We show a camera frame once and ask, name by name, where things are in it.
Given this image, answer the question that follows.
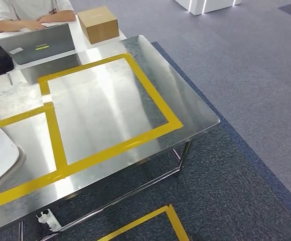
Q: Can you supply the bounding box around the stainless steel workbench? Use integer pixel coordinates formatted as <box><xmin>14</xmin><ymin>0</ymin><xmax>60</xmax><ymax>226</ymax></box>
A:
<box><xmin>0</xmin><ymin>35</ymin><xmax>221</xmax><ymax>241</ymax></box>

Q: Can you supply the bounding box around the person's right hand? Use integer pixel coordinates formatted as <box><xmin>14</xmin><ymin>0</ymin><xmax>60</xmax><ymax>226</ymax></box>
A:
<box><xmin>25</xmin><ymin>20</ymin><xmax>48</xmax><ymax>32</ymax></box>

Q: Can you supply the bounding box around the yellow floor tape square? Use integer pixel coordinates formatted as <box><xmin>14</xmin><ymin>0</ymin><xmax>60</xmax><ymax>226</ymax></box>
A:
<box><xmin>97</xmin><ymin>203</ymin><xmax>191</xmax><ymax>241</ymax></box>

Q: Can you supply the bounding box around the grey laptop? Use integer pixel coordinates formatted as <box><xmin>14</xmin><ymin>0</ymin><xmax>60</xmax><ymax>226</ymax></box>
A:
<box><xmin>0</xmin><ymin>23</ymin><xmax>76</xmax><ymax>65</ymax></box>

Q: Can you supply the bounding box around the white lit platform block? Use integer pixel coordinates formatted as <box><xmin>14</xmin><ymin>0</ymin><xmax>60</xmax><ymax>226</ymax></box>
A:
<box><xmin>174</xmin><ymin>0</ymin><xmax>242</xmax><ymax>16</ymax></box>

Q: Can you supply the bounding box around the white power strip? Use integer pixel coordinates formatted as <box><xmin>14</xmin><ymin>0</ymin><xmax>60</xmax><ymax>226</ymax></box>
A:
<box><xmin>36</xmin><ymin>208</ymin><xmax>62</xmax><ymax>232</ymax></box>

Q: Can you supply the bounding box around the person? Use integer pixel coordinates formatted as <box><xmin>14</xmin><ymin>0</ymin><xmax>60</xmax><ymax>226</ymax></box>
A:
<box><xmin>0</xmin><ymin>0</ymin><xmax>76</xmax><ymax>33</ymax></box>

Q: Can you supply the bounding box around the brown cardboard box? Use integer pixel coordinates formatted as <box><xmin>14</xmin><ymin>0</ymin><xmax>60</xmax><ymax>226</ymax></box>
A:
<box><xmin>77</xmin><ymin>6</ymin><xmax>120</xmax><ymax>45</ymax></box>

